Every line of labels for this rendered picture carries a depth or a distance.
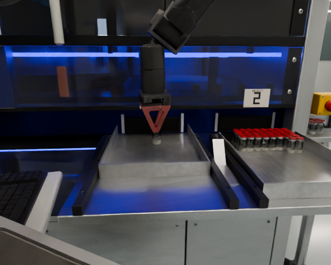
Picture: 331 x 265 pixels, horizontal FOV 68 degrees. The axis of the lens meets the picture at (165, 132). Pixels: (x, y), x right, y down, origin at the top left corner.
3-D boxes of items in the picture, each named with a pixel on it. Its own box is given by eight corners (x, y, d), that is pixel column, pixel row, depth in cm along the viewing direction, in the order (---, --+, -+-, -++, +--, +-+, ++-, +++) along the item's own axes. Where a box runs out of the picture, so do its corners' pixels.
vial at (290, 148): (284, 151, 73) (286, 136, 72) (291, 151, 73) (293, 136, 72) (288, 154, 71) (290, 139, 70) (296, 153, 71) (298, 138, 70)
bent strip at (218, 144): (210, 159, 68) (212, 139, 66) (221, 159, 68) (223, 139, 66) (225, 184, 55) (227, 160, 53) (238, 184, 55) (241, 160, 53)
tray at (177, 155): (116, 134, 90) (116, 124, 89) (188, 133, 91) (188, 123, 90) (99, 178, 57) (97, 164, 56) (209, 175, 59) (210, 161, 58)
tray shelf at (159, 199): (103, 139, 90) (103, 134, 90) (289, 135, 94) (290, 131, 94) (57, 225, 44) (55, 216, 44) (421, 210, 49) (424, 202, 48)
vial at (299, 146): (291, 151, 74) (294, 136, 72) (299, 151, 74) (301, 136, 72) (296, 153, 71) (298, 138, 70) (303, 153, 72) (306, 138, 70)
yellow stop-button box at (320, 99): (304, 111, 90) (307, 91, 88) (323, 111, 91) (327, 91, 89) (318, 115, 83) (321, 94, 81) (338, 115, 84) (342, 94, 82)
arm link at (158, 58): (139, 41, 53) (165, 40, 53) (138, 41, 59) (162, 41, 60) (141, 74, 55) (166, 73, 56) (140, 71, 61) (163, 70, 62)
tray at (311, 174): (217, 142, 82) (218, 132, 80) (294, 141, 83) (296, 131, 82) (261, 199, 49) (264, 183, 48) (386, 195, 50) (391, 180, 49)
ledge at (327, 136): (286, 131, 100) (287, 126, 100) (317, 130, 101) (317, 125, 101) (307, 142, 87) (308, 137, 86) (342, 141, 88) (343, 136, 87)
